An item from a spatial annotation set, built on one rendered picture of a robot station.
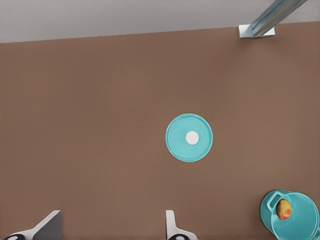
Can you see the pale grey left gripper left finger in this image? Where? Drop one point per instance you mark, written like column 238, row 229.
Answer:
column 47, row 228

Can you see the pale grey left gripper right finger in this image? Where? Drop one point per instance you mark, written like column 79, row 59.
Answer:
column 172, row 226

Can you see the teal pot lid white knob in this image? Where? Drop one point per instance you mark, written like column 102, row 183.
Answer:
column 189, row 137

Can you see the yellow-brown potato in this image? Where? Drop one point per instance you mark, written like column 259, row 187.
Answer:
column 284, row 209

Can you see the silver frame post with foot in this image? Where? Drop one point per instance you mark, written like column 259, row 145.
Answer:
column 265, row 22

